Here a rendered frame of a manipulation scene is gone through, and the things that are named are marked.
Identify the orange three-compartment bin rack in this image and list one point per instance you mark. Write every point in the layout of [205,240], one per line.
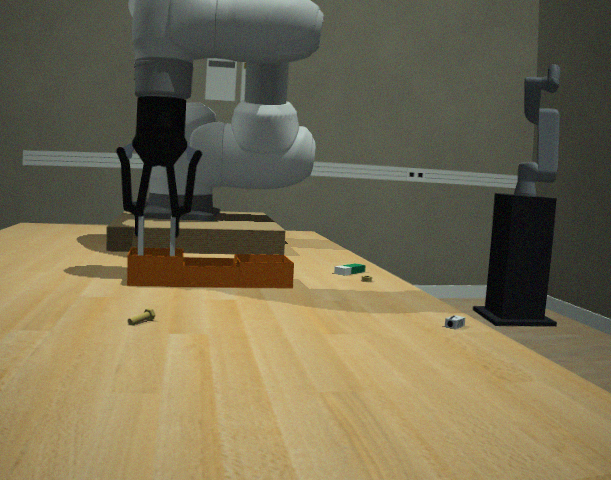
[156,268]

